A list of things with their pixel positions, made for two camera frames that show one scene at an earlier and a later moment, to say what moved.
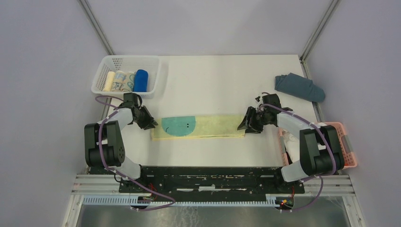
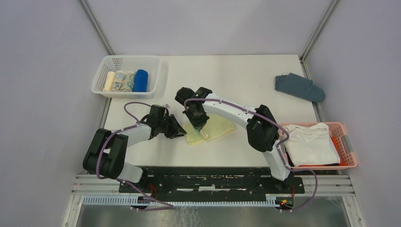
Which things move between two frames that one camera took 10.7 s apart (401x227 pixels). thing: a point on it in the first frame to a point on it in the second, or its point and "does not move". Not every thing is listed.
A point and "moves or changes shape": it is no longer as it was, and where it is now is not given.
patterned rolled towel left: [118, 83] does not move
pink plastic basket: [350, 159] does not move
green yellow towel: [214, 126] moves or changes shape
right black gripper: [253, 127] to [198, 124]
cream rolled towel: [110, 78] does not move
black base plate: [208, 181] does not move
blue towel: [141, 81] does not move
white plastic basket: [115, 74] does not move
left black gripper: [146, 125] to [177, 130]
